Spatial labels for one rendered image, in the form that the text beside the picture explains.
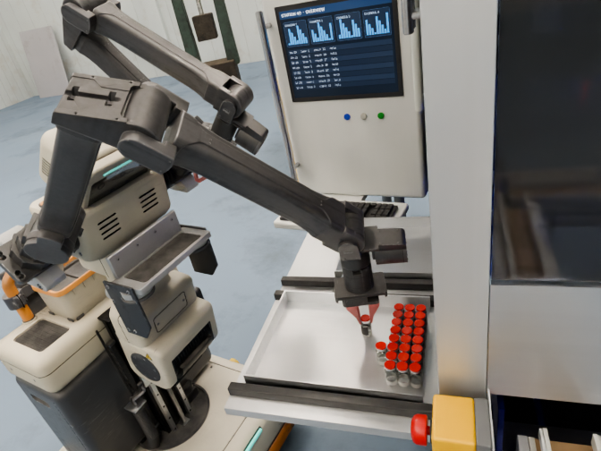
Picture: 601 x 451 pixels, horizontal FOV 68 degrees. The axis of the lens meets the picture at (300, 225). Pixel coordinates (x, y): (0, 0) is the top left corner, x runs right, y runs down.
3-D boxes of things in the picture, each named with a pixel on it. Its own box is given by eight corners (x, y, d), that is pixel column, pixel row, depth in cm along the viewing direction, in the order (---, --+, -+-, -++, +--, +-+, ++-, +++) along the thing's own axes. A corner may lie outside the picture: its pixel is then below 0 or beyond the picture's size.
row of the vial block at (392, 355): (406, 319, 97) (404, 302, 94) (397, 387, 82) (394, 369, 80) (395, 319, 97) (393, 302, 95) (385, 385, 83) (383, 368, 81)
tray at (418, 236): (475, 225, 122) (475, 215, 121) (480, 286, 101) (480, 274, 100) (353, 227, 134) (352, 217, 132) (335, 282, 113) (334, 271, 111)
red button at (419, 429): (439, 428, 64) (438, 410, 62) (439, 454, 61) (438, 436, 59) (412, 424, 65) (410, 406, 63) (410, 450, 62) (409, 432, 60)
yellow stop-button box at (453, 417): (486, 430, 64) (488, 397, 60) (490, 480, 58) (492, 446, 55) (432, 424, 66) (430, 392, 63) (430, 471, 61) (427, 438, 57)
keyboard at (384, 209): (398, 208, 154) (397, 201, 153) (386, 229, 143) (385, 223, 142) (296, 201, 172) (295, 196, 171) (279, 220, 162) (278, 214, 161)
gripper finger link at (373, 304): (384, 331, 90) (378, 295, 86) (348, 335, 91) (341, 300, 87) (379, 309, 96) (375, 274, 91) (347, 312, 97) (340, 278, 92)
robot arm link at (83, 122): (72, 40, 55) (43, 95, 50) (179, 89, 61) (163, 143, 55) (40, 212, 88) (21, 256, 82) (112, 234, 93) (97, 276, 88)
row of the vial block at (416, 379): (427, 320, 95) (427, 303, 93) (422, 389, 81) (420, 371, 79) (417, 319, 96) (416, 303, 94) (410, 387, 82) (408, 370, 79)
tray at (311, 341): (430, 308, 98) (429, 296, 97) (423, 409, 78) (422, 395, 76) (287, 301, 110) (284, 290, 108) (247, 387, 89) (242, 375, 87)
